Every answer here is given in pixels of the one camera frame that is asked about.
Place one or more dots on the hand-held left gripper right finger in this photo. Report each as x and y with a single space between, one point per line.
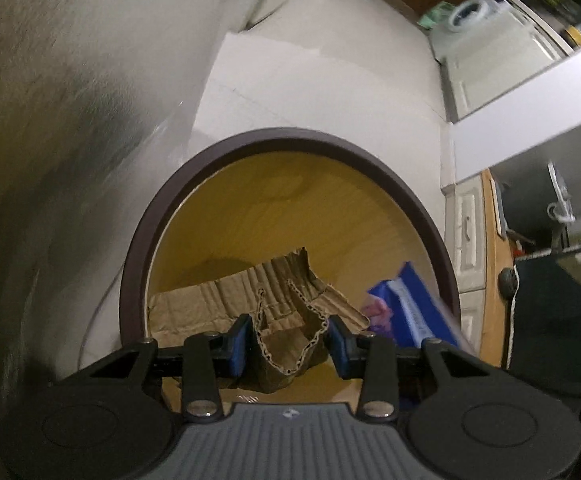
339 349

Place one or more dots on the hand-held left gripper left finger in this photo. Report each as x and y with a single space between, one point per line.
238 347

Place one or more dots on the brown corrugated cardboard piece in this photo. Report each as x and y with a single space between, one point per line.
290 345

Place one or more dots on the blue snack packet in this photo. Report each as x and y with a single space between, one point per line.
410 300

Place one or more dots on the yellow trash bin brown rim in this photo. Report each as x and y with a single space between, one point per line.
270 200

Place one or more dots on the grey trash can white bag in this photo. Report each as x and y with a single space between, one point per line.
563 217

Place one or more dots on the purple wrapper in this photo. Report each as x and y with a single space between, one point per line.
379 314

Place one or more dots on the black caster wheel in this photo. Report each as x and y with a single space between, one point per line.
508 281

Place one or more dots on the wooden bench white drawers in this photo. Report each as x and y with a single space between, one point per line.
495 240

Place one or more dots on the dark printed cloth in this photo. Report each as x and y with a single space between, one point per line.
560 320

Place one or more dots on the white kitchen base cabinets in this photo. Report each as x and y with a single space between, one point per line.
495 60

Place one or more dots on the green bag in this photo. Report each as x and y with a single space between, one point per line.
433 16

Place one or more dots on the white washing machine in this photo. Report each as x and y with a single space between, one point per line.
465 10

